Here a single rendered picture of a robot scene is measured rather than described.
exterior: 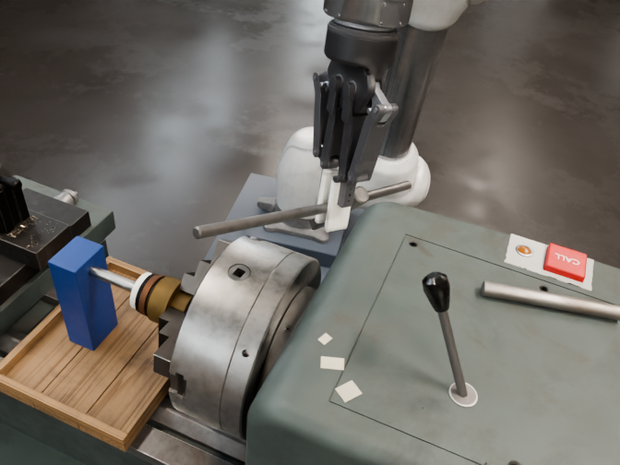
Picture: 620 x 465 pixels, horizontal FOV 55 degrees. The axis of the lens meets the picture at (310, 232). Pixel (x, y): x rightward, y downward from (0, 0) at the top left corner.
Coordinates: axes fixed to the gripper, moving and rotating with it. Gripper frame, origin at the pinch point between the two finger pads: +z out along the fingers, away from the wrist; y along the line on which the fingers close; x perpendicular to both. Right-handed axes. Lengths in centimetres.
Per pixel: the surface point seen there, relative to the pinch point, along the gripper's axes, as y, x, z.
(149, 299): -30.1, -12.7, 31.9
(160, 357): -16.4, -15.3, 32.8
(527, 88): -219, 322, 63
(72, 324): -46, -22, 46
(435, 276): 11.6, 7.4, 5.4
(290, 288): -10.0, 2.1, 20.0
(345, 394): 10.5, -1.5, 21.4
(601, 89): -197, 375, 59
